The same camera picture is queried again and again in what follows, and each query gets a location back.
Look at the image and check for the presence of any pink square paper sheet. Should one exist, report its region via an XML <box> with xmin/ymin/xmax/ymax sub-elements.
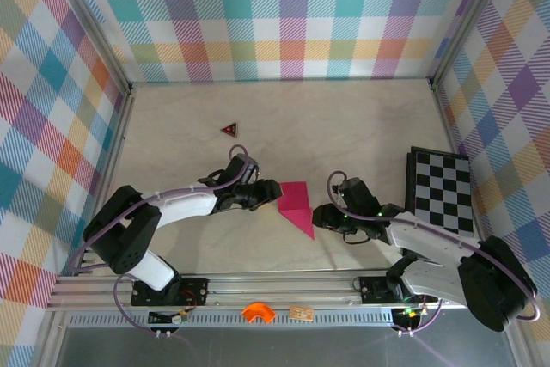
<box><xmin>277</xmin><ymin>180</ymin><xmax>316</xmax><ymax>241</ymax></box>

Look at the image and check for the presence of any black grey checkerboard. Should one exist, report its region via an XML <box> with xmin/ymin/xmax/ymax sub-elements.
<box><xmin>406</xmin><ymin>146</ymin><xmax>480</xmax><ymax>239</ymax></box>

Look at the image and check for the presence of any small electronics board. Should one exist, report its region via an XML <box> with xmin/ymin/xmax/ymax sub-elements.
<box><xmin>148</xmin><ymin>309</ymin><xmax>191</xmax><ymax>326</ymax></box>
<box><xmin>393</xmin><ymin>304</ymin><xmax>429</xmax><ymax>321</ymax></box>

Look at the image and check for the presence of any orange curved plastic part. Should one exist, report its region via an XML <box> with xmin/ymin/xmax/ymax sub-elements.
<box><xmin>241</xmin><ymin>302</ymin><xmax>276</xmax><ymax>325</ymax></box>

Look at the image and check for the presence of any grey metal panel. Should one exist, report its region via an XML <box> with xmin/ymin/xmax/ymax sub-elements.
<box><xmin>55</xmin><ymin>326</ymin><xmax>516</xmax><ymax>367</ymax></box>

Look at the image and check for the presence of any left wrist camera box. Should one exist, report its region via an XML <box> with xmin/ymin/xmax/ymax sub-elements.
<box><xmin>223</xmin><ymin>155</ymin><xmax>261</xmax><ymax>186</ymax></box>

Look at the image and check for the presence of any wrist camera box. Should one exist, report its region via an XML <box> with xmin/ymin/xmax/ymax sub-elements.
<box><xmin>337</xmin><ymin>176</ymin><xmax>382</xmax><ymax>213</ymax></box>
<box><xmin>223</xmin><ymin>155</ymin><xmax>261</xmax><ymax>186</ymax></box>

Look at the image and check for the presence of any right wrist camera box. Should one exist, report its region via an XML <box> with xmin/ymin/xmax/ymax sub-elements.
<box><xmin>337</xmin><ymin>176</ymin><xmax>382</xmax><ymax>213</ymax></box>

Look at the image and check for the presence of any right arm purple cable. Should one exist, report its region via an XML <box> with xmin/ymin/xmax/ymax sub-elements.
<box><xmin>327</xmin><ymin>170</ymin><xmax>541</xmax><ymax>338</ymax></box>

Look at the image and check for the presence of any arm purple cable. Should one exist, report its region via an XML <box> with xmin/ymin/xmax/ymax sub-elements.
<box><xmin>327</xmin><ymin>170</ymin><xmax>541</xmax><ymax>338</ymax></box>
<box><xmin>68</xmin><ymin>144</ymin><xmax>259</xmax><ymax>338</ymax></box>

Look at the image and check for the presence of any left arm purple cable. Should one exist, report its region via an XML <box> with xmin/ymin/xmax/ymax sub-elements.
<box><xmin>68</xmin><ymin>144</ymin><xmax>259</xmax><ymax>338</ymax></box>

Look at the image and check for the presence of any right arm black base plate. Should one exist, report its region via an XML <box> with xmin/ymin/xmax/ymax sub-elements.
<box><xmin>358</xmin><ymin>275</ymin><xmax>431</xmax><ymax>304</ymax></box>

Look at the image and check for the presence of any aluminium mounting rail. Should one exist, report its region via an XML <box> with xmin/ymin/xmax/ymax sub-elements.
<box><xmin>46</xmin><ymin>271</ymin><xmax>516</xmax><ymax>310</ymax></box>

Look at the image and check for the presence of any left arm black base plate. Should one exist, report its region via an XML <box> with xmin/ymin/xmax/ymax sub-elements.
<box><xmin>130</xmin><ymin>277</ymin><xmax>211</xmax><ymax>308</ymax></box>

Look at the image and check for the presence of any slotted grey cable duct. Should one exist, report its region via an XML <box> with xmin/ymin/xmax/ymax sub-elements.
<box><xmin>68</xmin><ymin>309</ymin><xmax>396</xmax><ymax>328</ymax></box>

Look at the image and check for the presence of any aluminium corner post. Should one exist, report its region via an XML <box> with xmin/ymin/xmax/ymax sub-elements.
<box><xmin>40</xmin><ymin>0</ymin><xmax>134</xmax><ymax>93</ymax></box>
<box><xmin>428</xmin><ymin>0</ymin><xmax>515</xmax><ymax>91</ymax></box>

